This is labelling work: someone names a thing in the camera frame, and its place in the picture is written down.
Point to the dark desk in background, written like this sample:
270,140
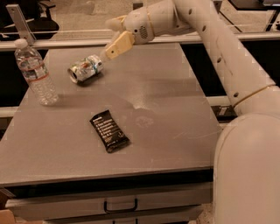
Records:
250,16

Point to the black drawer handle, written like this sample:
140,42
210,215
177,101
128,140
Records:
117,206

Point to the black snack bar wrapper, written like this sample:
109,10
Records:
109,132

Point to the black office chair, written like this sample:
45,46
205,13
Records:
36,14

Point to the grey cabinet drawer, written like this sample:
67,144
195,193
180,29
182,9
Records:
150,205

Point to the clear plastic water bottle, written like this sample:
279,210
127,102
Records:
35,72

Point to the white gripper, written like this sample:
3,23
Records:
137,26

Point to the left metal railing bracket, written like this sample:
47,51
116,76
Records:
18,19

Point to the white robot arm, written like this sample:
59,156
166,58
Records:
246,167

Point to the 7up soda can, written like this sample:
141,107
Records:
84,69

